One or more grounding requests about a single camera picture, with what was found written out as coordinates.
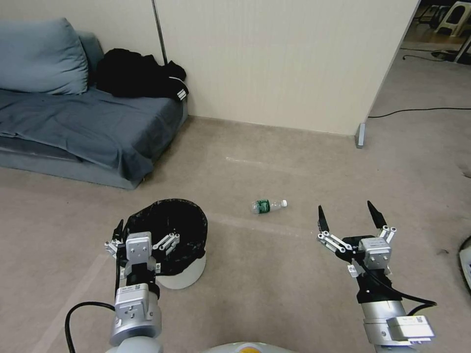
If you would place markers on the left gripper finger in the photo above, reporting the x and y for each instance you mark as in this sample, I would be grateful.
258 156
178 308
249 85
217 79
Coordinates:
166 242
118 231

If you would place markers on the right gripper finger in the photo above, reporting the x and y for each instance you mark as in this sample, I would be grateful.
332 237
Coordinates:
324 222
377 217

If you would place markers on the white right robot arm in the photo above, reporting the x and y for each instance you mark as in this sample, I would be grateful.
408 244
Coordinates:
382 323

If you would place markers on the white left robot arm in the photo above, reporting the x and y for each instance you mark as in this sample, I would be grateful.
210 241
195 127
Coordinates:
132 316

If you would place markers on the white bin with black bag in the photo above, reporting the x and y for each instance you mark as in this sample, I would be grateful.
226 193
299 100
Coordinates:
184 228

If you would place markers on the clear bottle with green label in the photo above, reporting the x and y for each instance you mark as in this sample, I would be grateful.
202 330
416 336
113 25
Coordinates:
265 206

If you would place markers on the grey partition foot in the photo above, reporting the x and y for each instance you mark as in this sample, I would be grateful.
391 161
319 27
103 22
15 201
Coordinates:
360 136

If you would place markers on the black and white round object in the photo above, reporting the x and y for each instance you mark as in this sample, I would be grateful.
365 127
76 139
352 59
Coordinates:
465 263

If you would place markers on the blue-grey sofa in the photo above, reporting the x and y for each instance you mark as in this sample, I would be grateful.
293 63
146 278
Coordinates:
73 128

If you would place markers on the black jacket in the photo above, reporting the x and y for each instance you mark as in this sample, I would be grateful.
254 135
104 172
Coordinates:
136 75

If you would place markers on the blue sofa cushion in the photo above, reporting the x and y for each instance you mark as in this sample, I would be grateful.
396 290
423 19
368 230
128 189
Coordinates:
40 59

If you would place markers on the silver metal pole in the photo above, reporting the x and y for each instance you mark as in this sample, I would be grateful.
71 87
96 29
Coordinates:
160 31

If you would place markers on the pale plastic stool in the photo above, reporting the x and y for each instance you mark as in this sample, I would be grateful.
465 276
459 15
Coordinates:
454 16

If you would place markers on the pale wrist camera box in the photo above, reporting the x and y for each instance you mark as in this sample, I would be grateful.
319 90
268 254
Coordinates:
139 248
375 253

